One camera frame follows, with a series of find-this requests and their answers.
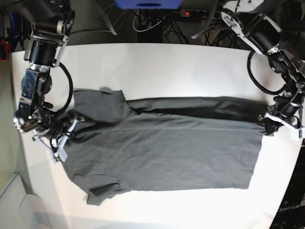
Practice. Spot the blue box at top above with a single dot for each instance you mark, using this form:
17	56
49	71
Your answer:
148	4

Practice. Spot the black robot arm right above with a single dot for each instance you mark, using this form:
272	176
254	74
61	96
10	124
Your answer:
51	24

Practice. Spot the black power strip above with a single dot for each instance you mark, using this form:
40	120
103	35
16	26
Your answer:
198	14

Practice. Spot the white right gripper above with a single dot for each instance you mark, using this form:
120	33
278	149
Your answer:
55	140

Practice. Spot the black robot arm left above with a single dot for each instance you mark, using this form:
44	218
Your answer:
248	19

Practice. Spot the red and black clamp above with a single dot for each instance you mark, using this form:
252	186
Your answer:
4	49

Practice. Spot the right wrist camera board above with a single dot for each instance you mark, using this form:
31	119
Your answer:
55	158

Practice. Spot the dark grey t-shirt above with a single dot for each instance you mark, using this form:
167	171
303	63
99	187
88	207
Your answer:
162	144

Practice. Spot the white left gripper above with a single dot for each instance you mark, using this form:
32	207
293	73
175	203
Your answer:
272	123

